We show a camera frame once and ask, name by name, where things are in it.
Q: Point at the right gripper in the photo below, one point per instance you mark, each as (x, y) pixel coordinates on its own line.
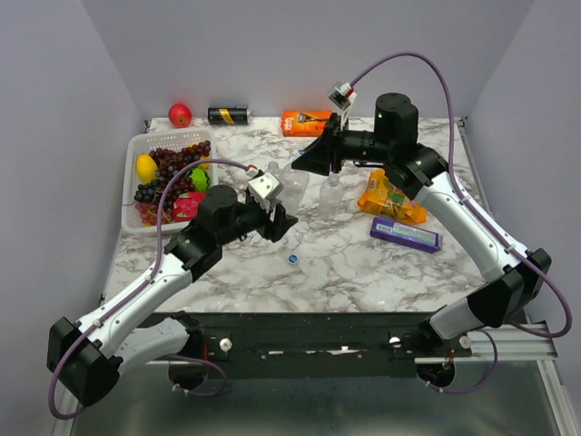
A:
(317, 157)

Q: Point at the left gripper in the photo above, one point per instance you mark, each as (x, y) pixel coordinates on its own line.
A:
(273, 231)

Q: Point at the clear bottle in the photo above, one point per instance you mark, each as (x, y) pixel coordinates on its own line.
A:
(274, 168)
(331, 193)
(294, 185)

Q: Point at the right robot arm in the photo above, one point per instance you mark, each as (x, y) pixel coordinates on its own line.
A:
(511, 271)

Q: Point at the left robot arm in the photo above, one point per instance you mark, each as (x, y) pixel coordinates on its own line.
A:
(89, 356)

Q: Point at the standing clear bottle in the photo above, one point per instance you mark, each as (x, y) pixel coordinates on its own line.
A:
(274, 168)

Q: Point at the orange razor box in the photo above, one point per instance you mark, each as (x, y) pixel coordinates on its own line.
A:
(303, 123)

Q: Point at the orange snack bag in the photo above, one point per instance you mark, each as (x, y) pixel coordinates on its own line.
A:
(383, 198)

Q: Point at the yellow fruit behind grapes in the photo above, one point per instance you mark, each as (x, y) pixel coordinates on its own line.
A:
(204, 165)

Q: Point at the green toy fruit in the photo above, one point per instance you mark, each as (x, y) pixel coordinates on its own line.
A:
(199, 179)

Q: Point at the red dragon fruit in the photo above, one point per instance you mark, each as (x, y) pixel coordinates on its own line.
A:
(185, 207)

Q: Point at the black gold can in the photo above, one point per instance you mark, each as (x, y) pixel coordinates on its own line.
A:
(229, 115)

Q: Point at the red grape bunch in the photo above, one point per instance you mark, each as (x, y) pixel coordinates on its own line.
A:
(170, 162)

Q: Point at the light red grapes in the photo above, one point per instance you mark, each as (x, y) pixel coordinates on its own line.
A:
(149, 212)

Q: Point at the purple toothpaste box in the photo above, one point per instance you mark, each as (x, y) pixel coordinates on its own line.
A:
(402, 234)

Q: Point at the dark blue grapes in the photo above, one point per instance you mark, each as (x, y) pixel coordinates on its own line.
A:
(147, 193)

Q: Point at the red apple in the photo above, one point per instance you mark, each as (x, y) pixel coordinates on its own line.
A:
(180, 115)

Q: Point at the yellow lemon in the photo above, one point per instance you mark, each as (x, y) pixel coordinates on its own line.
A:
(146, 168)

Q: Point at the white plastic basket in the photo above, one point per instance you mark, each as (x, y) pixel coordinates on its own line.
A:
(174, 140)

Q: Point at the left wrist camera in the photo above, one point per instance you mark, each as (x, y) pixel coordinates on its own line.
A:
(265, 189)

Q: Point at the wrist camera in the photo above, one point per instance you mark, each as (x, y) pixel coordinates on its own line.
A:
(342, 96)
(265, 189)

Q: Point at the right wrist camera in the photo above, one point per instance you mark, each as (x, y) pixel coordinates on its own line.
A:
(342, 96)

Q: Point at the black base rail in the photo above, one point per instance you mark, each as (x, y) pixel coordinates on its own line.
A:
(308, 345)

